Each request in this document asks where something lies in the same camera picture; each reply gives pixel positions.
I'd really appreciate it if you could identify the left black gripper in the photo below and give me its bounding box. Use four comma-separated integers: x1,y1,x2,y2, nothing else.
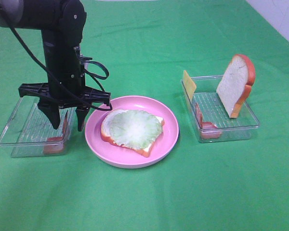
18,72,111,131

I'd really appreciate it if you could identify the bacon strip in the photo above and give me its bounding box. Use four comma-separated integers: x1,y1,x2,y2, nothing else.
195,103,222,140
43,112,68,155

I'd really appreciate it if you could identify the white bread slice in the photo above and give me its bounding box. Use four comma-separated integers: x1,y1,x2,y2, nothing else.
216,54,256,118
101,109,165,157

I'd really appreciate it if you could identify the green lettuce leaf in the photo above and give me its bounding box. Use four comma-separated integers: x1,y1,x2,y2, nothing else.
109,110,163,150

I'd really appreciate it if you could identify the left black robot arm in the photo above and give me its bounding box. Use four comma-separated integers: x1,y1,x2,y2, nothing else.
0,0,112,131

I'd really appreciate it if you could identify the left clear plastic tray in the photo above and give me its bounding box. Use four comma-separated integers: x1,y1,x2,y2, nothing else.
0,96,75,157

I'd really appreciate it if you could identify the clear plastic tray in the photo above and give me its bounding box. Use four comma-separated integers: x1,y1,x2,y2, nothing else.
0,96,75,157
181,75,260,143

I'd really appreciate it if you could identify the pink round plate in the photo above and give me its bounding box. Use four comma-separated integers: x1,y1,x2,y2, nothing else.
85,95,179,168

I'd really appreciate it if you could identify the yellow cheese slice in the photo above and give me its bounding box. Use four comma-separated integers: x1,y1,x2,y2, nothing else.
183,70,197,101

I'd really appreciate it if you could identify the right clear plastic tray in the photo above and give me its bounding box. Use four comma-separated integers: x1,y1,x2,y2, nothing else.
181,75,260,143

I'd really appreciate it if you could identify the left black cable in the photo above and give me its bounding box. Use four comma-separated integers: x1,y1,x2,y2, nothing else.
7,21,113,112

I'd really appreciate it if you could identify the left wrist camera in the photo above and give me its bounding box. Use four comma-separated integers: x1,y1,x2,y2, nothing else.
79,56,92,70

